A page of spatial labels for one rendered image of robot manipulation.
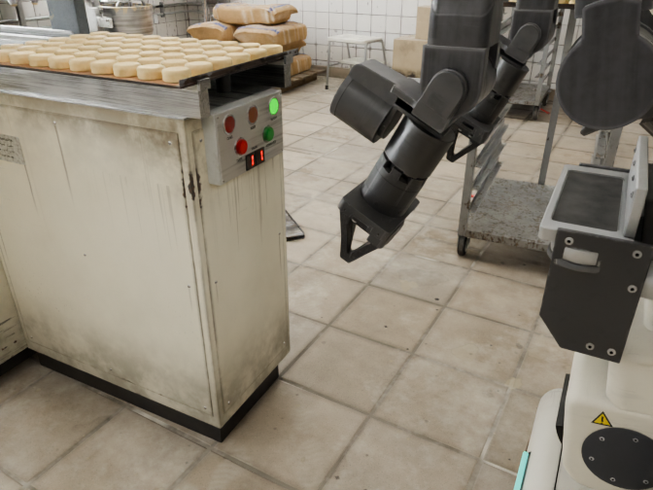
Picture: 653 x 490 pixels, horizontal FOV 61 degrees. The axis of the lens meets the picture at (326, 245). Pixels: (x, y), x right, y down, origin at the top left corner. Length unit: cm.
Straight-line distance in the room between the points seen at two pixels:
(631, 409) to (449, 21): 54
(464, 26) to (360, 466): 113
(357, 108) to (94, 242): 89
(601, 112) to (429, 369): 131
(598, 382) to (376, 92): 51
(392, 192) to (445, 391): 113
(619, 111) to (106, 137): 94
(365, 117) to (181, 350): 88
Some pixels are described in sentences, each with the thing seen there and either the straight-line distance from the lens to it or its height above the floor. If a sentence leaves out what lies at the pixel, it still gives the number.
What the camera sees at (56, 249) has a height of 47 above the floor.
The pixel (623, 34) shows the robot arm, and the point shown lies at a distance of 50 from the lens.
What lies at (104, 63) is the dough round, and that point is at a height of 92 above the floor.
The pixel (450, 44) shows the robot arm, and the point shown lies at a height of 103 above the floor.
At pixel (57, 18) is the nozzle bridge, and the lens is 200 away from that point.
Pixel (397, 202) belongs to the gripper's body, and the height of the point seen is 86.
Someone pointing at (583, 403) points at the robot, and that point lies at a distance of 84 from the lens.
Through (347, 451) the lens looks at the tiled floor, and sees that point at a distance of 148.
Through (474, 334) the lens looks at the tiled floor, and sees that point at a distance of 190.
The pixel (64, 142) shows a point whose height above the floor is 75.
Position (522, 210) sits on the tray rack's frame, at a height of 15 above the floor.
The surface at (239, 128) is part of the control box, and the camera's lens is 113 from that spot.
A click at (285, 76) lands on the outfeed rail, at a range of 126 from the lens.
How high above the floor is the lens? 110
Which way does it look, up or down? 28 degrees down
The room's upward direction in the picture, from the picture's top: straight up
